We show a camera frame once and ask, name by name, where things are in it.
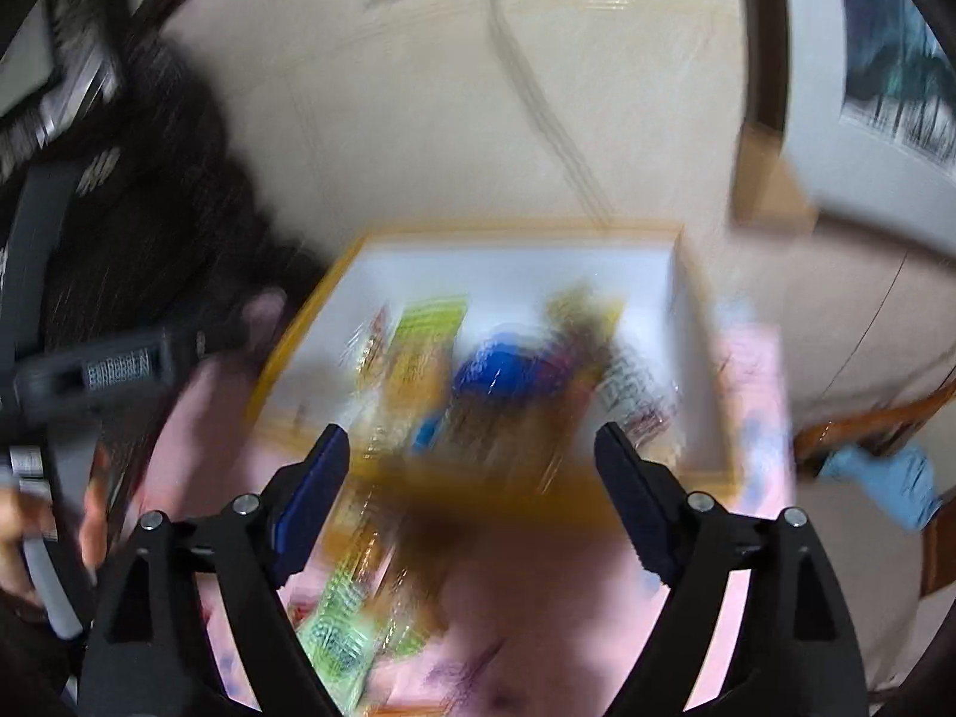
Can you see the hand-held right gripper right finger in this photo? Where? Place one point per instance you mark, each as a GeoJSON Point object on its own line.
{"type": "Point", "coordinates": [627, 485]}

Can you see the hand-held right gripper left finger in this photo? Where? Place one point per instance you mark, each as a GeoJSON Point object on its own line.
{"type": "Point", "coordinates": [317, 478]}

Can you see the kraft paper nut packet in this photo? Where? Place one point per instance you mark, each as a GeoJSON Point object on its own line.
{"type": "Point", "coordinates": [448, 478]}

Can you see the green bean snack packet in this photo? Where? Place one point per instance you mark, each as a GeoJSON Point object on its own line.
{"type": "Point", "coordinates": [336, 627]}

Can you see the blue snack packet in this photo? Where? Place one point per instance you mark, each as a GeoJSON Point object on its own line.
{"type": "Point", "coordinates": [497, 373]}

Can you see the yellow cardboard box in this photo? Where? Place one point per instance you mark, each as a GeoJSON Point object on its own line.
{"type": "Point", "coordinates": [523, 269]}

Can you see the person's left hand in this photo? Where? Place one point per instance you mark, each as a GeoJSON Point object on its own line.
{"type": "Point", "coordinates": [19, 545]}

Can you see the pink floral tablecloth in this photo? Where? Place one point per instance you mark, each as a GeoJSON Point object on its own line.
{"type": "Point", "coordinates": [523, 650]}

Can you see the dark carved wooden furniture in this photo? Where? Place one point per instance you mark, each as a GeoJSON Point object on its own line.
{"type": "Point", "coordinates": [164, 164]}

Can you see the wooden armchair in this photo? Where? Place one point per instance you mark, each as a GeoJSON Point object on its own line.
{"type": "Point", "coordinates": [866, 575]}

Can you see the blue cloth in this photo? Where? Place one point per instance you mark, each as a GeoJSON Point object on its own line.
{"type": "Point", "coordinates": [889, 482]}

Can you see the cardboard corner protector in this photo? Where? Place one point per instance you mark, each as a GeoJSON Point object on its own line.
{"type": "Point", "coordinates": [769, 187]}

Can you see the large framed ink painting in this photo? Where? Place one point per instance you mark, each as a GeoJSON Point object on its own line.
{"type": "Point", "coordinates": [896, 52]}

